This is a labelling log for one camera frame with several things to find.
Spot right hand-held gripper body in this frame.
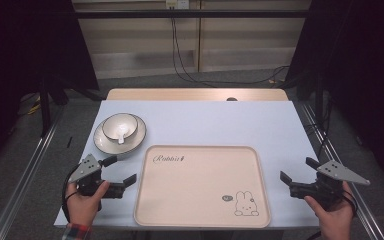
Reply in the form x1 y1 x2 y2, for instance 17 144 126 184
288 159 372 212

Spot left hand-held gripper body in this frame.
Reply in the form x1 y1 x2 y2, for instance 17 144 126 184
68 153 126 201

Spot white plate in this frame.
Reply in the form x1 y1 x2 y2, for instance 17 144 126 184
93 113 147 156

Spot white spoon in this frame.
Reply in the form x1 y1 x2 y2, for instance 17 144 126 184
114 123 130 145

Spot white bowl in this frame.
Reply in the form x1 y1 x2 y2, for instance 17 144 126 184
101 112 140 145

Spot beige tray with rabbit print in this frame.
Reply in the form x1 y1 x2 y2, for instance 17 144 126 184
133 144 272 229

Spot person's left hand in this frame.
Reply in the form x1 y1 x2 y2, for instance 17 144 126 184
65 179 111 231

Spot person's right hand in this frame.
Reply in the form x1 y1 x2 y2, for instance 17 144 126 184
303 181 355 240

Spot black metal stand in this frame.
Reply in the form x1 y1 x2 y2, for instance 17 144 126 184
39 75 54 138
314 71 325 125

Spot plaid sleeve cuff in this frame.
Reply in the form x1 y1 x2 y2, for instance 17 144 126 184
61 222 93 240

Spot pale blue table mat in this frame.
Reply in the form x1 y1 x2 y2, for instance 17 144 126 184
53 99 321 231

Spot wooden table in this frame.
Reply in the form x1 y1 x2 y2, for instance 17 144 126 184
105 87 290 102

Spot black curtain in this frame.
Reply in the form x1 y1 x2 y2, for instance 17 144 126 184
0 0 100 183
284 0 384 193

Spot black horizontal bar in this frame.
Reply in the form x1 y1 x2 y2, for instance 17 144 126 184
74 9 310 20

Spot black floor cables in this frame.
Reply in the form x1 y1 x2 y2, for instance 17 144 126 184
304 99 334 158

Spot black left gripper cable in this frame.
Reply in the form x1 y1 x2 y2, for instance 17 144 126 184
61 163 82 224

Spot aluminium rail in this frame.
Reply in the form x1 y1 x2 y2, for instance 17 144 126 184
0 108 65 240
299 102 384 240

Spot yellow cable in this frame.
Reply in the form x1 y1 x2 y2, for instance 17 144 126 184
25 96 42 116

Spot black wall cable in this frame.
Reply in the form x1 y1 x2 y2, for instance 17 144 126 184
170 16 291 87

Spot white wall socket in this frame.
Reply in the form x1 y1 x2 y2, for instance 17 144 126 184
165 0 191 10

